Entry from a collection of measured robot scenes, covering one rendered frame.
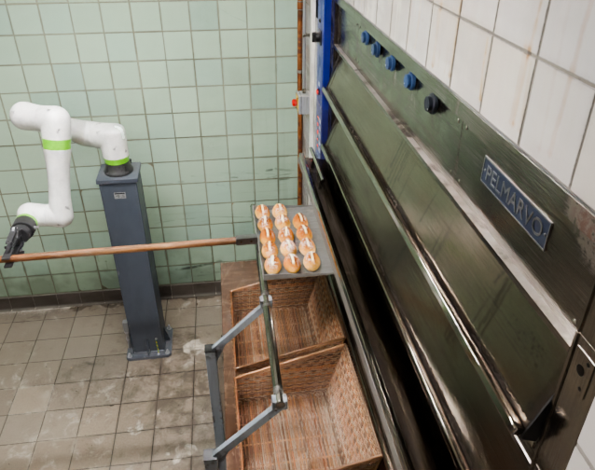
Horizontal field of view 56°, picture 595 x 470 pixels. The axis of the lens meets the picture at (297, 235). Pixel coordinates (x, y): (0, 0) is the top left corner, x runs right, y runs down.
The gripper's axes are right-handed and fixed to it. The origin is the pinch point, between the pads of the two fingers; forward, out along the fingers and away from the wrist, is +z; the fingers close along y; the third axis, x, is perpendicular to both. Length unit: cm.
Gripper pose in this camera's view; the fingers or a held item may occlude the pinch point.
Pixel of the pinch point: (8, 258)
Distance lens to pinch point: 253.7
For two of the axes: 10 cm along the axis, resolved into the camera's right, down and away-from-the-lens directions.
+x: -9.9, 0.8, -1.2
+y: 0.0, 8.4, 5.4
